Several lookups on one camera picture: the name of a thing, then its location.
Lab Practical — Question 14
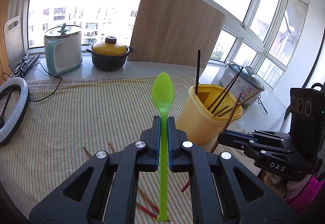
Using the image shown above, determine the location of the white ring light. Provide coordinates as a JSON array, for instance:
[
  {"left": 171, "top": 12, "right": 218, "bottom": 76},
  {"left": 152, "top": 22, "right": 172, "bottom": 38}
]
[{"left": 0, "top": 78, "right": 31, "bottom": 147}]

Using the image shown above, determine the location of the white teal electric cooking pot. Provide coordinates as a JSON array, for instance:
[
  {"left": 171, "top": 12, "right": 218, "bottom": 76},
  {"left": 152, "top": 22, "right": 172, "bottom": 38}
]
[{"left": 44, "top": 23, "right": 83, "bottom": 76}]

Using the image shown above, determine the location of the light wooden board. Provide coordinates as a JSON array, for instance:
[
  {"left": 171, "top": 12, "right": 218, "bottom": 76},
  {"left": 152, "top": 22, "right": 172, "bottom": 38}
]
[{"left": 127, "top": 0, "right": 226, "bottom": 68}]

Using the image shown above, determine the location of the rice cooker black cord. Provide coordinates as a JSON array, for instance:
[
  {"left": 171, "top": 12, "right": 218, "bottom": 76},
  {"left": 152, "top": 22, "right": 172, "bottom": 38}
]
[{"left": 257, "top": 96, "right": 269, "bottom": 114}]

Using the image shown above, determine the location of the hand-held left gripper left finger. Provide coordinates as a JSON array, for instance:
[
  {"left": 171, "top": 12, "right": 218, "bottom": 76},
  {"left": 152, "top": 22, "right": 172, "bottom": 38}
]
[{"left": 29, "top": 116, "right": 161, "bottom": 224}]

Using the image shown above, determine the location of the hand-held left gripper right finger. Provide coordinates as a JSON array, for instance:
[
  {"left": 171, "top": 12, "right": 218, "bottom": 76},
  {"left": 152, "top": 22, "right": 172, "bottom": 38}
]
[{"left": 168, "top": 117, "right": 297, "bottom": 224}]

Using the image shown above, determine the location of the beige lace cloth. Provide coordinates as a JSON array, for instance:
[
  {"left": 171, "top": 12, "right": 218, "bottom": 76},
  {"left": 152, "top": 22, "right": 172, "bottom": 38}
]
[{"left": 263, "top": 172, "right": 288, "bottom": 189}]

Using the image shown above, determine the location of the brown wooden panel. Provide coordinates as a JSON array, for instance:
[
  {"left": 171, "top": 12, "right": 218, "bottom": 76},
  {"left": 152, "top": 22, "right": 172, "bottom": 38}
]
[{"left": 0, "top": 0, "right": 16, "bottom": 75}]

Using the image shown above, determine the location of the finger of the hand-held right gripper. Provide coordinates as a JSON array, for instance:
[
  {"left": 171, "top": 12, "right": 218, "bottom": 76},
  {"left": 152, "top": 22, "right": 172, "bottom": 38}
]
[
  {"left": 247, "top": 130, "right": 291, "bottom": 149},
  {"left": 217, "top": 132, "right": 292, "bottom": 161}
]

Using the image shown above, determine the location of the green plastic spoon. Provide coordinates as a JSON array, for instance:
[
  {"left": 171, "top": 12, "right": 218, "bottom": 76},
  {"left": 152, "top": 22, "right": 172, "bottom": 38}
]
[{"left": 152, "top": 72, "right": 174, "bottom": 222}]

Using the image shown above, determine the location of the white cutting board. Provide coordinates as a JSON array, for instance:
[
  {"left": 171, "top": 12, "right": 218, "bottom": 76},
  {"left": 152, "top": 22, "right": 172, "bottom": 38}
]
[{"left": 4, "top": 15, "right": 26, "bottom": 71}]

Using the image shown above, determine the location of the striped table cloth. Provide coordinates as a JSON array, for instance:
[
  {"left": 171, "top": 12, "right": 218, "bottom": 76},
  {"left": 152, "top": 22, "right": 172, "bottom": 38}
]
[{"left": 0, "top": 75, "right": 262, "bottom": 224}]

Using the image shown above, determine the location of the white floral rice cooker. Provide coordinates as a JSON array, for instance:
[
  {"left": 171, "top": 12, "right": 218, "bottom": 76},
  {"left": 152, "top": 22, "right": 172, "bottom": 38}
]
[{"left": 220, "top": 61, "right": 265, "bottom": 106}]

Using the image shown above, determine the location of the black casserole with yellow lid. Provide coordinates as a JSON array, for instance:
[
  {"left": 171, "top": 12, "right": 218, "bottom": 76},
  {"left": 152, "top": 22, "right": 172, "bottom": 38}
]
[{"left": 86, "top": 36, "right": 134, "bottom": 71}]

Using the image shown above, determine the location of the black power cable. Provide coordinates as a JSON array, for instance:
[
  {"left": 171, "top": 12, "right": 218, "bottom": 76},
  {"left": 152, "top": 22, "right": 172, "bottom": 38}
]
[{"left": 1, "top": 62, "right": 63, "bottom": 103}]

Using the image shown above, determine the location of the yellow plastic container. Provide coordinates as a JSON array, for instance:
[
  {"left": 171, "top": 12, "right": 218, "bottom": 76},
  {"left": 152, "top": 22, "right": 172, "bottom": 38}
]
[{"left": 176, "top": 84, "right": 244, "bottom": 146}]

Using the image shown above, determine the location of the pink cloth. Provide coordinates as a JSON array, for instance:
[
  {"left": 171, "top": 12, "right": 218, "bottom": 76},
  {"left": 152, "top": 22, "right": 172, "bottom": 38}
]
[{"left": 283, "top": 173, "right": 325, "bottom": 214}]

